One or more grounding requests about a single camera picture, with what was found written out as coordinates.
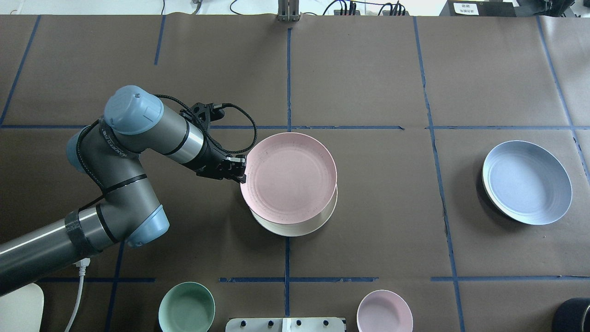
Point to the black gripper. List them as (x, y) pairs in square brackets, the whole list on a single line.
[(210, 160)]

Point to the dark blue saucepan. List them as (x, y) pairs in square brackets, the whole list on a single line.
[(572, 316)]

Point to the black power adapter box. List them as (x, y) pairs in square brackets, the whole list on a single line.
[(479, 8)]

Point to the blue plate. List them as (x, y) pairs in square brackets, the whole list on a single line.
[(527, 183)]

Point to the cream white plate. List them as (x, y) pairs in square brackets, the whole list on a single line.
[(303, 228)]

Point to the pink bowl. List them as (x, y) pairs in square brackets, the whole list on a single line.
[(384, 311)]

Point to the cream white toaster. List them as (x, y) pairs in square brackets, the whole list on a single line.
[(22, 309)]

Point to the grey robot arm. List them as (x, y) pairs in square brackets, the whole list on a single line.
[(128, 210)]

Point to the green bowl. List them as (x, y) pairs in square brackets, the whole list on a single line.
[(187, 307)]

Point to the aluminium camera post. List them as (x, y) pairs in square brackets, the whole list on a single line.
[(288, 10)]

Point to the pink plate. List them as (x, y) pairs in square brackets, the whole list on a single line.
[(290, 178)]

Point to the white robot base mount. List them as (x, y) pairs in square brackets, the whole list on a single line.
[(287, 324)]

